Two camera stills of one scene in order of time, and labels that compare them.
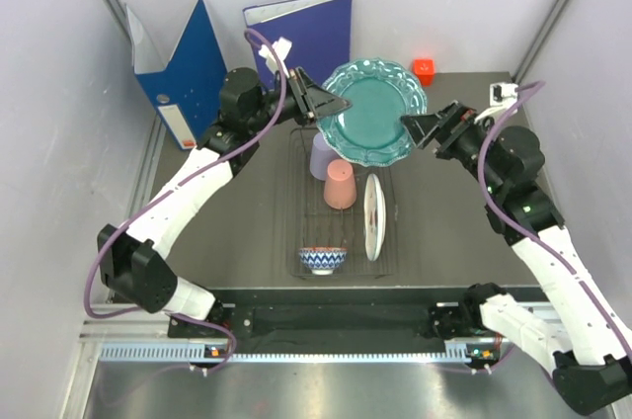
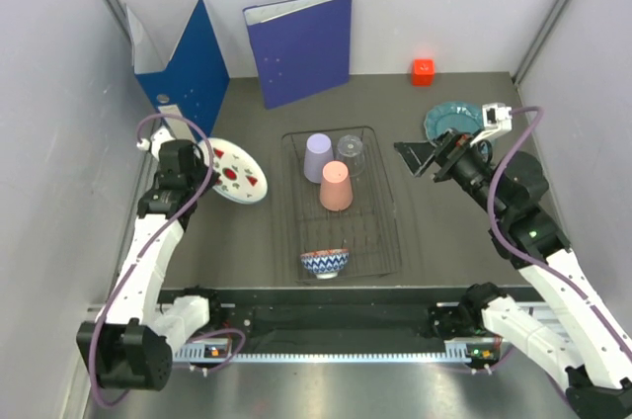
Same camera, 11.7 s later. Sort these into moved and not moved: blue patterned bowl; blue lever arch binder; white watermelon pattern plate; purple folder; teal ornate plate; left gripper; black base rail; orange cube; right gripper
Moved: right gripper; teal ornate plate; white watermelon pattern plate; left gripper
Not moved: blue lever arch binder; purple folder; black base rail; orange cube; blue patterned bowl
